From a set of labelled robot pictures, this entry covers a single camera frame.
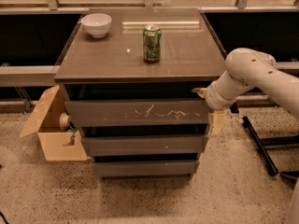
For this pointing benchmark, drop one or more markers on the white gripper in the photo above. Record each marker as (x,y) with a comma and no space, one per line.
(212,98)

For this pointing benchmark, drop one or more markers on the grey top drawer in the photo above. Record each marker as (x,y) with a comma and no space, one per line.
(137,112)

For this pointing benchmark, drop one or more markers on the grey drawer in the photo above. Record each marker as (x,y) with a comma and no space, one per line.
(145,168)
(137,112)
(144,145)

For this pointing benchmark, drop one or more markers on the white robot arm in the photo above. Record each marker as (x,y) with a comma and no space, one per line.
(246,69)

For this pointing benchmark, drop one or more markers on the grey middle drawer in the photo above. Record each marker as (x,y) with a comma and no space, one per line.
(144,145)

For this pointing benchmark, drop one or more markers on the grey drawer cabinet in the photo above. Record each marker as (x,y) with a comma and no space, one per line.
(185,41)

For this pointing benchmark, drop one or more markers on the grey bottom drawer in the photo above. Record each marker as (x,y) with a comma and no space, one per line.
(145,168)

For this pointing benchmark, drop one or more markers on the open cardboard box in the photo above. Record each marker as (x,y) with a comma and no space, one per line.
(44,121)

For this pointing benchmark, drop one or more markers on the black metal stand leg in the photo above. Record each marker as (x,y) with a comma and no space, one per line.
(262,143)

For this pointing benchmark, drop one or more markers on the green soda can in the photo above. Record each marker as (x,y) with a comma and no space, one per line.
(151,43)

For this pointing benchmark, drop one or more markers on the white ceramic bowl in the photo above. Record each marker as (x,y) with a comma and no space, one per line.
(97,24)

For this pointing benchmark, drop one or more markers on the round cream knob object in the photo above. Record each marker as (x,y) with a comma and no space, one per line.
(64,121)

